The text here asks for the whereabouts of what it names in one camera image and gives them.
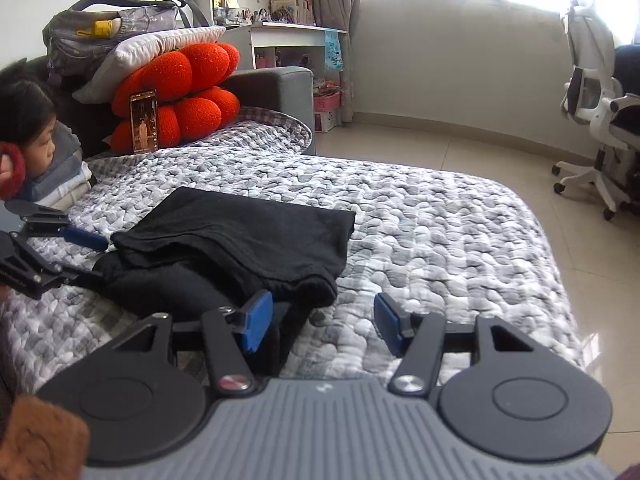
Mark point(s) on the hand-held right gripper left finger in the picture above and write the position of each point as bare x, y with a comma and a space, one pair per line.
257, 320

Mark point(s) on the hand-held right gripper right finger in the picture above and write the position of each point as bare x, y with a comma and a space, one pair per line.
390, 322

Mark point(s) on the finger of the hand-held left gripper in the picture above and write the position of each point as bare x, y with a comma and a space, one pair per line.
85, 239
45, 275

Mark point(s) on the black pants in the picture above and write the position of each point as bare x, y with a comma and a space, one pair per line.
240, 230

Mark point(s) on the white folded garment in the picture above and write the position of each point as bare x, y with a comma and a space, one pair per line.
70, 182

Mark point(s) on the grey folded sweater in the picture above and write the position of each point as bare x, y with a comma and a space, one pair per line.
67, 145

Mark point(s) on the grey patterned quilt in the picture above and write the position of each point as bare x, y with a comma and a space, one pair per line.
425, 220

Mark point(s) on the smartphone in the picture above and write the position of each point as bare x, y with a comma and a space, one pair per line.
144, 120

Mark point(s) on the child's head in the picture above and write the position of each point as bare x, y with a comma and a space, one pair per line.
25, 115

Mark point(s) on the brown fleece sleeve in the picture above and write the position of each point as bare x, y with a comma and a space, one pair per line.
40, 440

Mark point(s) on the red flower cushion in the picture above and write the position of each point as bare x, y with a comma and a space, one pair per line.
170, 75

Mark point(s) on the white pillow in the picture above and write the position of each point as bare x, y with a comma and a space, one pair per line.
150, 42

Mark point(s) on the white storage box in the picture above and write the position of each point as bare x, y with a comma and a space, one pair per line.
327, 121

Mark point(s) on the small yellow object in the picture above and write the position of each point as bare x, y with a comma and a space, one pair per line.
102, 27

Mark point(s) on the grey bag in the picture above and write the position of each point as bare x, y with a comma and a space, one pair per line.
130, 17

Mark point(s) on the pink basket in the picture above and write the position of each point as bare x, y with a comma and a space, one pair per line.
327, 104

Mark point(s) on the grey sofa armrest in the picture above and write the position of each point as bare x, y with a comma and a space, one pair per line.
275, 85

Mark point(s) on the blue plastic bag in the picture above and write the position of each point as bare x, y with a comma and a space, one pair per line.
334, 52

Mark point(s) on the white desk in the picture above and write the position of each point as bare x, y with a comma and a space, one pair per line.
290, 32

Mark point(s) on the leaning picture books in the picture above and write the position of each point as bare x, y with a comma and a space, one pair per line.
292, 10

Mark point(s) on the white office chair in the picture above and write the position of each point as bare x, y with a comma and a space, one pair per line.
595, 35

